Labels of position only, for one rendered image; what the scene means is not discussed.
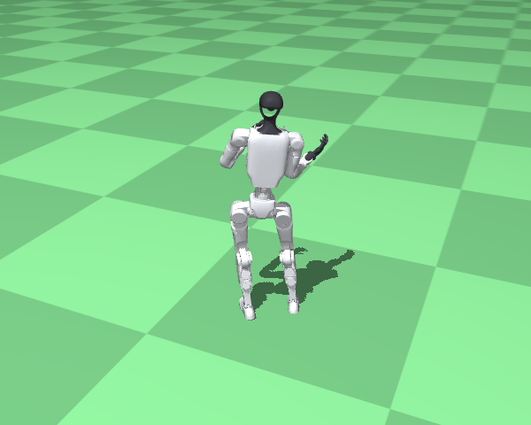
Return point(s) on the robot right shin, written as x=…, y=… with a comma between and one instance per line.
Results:
x=290, y=276

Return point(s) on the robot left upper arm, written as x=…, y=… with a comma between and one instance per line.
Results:
x=237, y=140

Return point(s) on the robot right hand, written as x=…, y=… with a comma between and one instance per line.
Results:
x=315, y=153

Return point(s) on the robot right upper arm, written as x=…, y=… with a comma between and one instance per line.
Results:
x=296, y=144

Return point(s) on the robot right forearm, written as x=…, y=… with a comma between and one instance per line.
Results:
x=301, y=165

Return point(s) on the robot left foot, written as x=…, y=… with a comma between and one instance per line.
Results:
x=249, y=313

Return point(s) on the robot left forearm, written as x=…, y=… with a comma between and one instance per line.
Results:
x=239, y=152

